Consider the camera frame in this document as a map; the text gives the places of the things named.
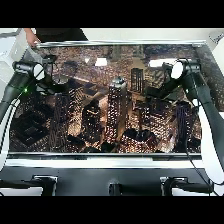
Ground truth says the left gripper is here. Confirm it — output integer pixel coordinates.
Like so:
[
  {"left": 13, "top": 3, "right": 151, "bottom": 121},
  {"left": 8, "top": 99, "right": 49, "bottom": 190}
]
[{"left": 36, "top": 80, "right": 68, "bottom": 97}]

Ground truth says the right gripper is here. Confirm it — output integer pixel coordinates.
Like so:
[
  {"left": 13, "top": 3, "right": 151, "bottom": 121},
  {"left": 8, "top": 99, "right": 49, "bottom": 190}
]
[{"left": 145, "top": 83, "right": 170, "bottom": 100}]

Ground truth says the person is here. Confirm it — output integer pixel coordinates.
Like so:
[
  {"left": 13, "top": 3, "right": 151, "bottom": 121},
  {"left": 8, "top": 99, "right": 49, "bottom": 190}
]
[{"left": 22, "top": 27, "right": 90, "bottom": 48}]

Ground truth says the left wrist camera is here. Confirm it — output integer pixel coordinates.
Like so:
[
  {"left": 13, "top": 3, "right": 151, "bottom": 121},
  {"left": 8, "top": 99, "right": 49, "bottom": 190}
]
[{"left": 41, "top": 54, "right": 58, "bottom": 82}]

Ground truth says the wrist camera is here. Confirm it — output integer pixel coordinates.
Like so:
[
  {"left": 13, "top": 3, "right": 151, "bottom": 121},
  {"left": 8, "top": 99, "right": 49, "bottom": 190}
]
[
  {"left": 41, "top": 54, "right": 58, "bottom": 82},
  {"left": 162, "top": 61, "right": 175, "bottom": 82}
]

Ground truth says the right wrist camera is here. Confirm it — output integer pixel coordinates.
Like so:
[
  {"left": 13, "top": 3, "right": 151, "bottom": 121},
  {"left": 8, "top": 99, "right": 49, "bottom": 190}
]
[{"left": 162, "top": 61, "right": 175, "bottom": 82}]

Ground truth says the black cable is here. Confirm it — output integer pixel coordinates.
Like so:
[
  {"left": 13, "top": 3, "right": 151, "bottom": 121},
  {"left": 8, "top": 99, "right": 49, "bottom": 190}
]
[{"left": 183, "top": 109, "right": 222, "bottom": 197}]

